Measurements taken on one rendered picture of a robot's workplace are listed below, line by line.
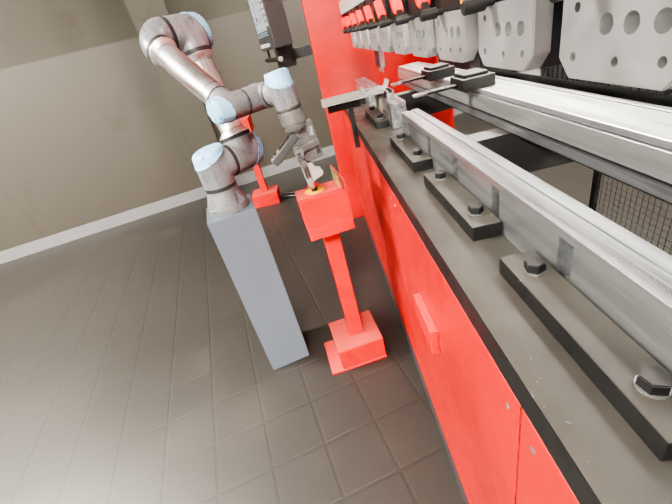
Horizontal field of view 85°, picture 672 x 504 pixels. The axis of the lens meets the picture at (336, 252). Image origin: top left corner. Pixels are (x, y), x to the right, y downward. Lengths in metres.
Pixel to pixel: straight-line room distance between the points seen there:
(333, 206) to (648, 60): 0.96
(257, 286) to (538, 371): 1.19
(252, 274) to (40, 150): 3.37
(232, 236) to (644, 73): 1.23
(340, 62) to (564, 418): 2.36
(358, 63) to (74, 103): 2.81
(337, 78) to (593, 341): 2.29
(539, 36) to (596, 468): 0.45
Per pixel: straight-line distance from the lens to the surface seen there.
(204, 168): 1.35
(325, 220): 1.24
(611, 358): 0.48
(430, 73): 1.73
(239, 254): 1.43
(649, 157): 0.84
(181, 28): 1.45
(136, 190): 4.47
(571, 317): 0.52
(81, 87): 4.37
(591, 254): 0.52
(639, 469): 0.45
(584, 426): 0.46
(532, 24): 0.53
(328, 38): 2.57
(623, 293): 0.50
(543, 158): 1.34
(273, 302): 1.56
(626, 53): 0.42
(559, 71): 1.28
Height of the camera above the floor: 1.25
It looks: 30 degrees down
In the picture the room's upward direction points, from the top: 15 degrees counter-clockwise
